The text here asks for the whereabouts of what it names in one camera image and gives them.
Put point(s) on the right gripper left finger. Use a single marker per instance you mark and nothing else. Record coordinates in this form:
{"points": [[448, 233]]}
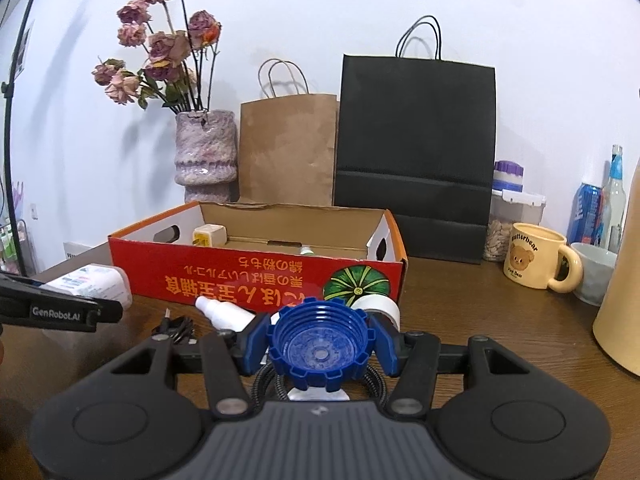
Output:
{"points": [[153, 404]]}

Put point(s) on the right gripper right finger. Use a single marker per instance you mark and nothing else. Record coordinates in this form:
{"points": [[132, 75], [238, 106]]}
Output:
{"points": [[484, 404]]}

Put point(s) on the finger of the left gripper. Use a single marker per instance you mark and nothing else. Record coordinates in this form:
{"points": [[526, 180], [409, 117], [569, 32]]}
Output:
{"points": [[24, 302]]}

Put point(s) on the cream power adapter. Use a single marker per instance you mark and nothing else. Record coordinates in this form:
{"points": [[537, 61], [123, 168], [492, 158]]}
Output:
{"points": [[210, 235]]}

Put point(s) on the blue bottle cap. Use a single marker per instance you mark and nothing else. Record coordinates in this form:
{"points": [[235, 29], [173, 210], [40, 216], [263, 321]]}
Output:
{"points": [[320, 343]]}

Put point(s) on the white paper bag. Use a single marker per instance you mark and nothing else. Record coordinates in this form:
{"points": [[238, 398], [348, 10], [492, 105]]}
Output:
{"points": [[73, 249]]}

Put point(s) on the cream thermos jug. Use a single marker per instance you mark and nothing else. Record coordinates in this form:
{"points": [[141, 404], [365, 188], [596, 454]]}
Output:
{"points": [[617, 325]]}

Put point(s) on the white spray bottle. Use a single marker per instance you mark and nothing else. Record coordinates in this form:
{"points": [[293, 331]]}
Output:
{"points": [[223, 314]]}

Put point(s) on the yellow bear mug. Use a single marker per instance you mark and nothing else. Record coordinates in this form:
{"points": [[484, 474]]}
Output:
{"points": [[539, 258]]}

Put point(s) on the grey ceramic cup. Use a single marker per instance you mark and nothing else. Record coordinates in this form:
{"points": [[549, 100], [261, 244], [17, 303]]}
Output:
{"points": [[598, 265]]}

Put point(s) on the white tape roll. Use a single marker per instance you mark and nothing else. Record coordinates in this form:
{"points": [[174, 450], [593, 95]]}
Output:
{"points": [[379, 304]]}

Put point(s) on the white round charger puck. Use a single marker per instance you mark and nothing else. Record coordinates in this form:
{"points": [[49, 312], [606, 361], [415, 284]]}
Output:
{"points": [[316, 394]]}

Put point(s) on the red cardboard box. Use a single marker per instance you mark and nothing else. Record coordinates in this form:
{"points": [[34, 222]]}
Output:
{"points": [[357, 252]]}

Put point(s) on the clear jar of nuts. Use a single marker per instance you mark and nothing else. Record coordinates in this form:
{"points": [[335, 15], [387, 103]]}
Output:
{"points": [[506, 208]]}

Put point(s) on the blue drink can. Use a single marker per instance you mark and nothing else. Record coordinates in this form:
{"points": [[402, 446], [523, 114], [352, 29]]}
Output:
{"points": [[584, 215]]}

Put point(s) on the pink ceramic vase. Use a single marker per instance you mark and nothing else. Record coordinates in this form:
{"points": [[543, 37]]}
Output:
{"points": [[206, 159]]}

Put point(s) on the clear glass bottle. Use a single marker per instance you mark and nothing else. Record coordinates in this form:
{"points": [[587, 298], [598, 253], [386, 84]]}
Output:
{"points": [[613, 204]]}

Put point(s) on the purple lidded container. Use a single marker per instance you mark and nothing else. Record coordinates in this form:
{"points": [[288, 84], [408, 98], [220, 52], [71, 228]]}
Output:
{"points": [[508, 176]]}

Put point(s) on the dried pink rose bouquet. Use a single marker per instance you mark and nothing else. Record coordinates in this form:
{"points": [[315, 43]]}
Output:
{"points": [[180, 56]]}

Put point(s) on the black paper bag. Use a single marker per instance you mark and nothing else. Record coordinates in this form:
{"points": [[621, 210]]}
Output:
{"points": [[417, 136]]}

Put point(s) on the brown paper bag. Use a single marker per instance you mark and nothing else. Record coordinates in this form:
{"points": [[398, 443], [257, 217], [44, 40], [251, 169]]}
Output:
{"points": [[287, 140]]}

